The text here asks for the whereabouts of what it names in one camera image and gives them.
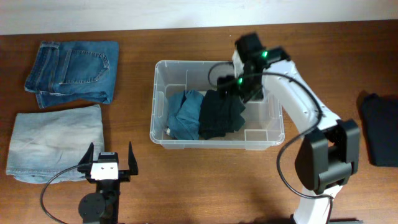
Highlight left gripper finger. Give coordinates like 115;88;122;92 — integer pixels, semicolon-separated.
128;141;139;175
78;142;94;165

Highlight black garment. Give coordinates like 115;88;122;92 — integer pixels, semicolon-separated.
198;90;246;140

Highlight light blue jeans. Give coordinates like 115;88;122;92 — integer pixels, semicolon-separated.
6;105;104;184

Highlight teal blue shirt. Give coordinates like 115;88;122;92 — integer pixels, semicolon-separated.
168;90;204;140

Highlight dark navy garment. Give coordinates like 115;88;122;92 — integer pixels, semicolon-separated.
359;93;397;167

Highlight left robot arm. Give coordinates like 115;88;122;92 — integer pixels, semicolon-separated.
78;144;139;223

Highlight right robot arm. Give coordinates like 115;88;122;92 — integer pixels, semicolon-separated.
216;32;360;223

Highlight clear plastic storage bin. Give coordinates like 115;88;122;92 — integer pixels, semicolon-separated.
149;60;285;150

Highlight dark blue folded jeans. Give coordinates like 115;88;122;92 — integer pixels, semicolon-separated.
24;41;119;109

